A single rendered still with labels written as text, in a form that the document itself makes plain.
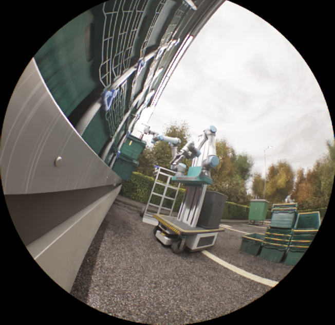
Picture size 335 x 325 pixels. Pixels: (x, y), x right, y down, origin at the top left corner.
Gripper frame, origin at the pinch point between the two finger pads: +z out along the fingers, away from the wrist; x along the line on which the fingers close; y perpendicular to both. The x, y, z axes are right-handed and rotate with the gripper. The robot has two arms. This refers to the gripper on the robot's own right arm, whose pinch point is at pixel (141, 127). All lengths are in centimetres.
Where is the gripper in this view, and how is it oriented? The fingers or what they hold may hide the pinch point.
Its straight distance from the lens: 166.4
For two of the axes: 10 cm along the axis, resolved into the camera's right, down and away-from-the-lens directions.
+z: -8.9, -3.8, -2.6
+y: 3.6, -2.2, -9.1
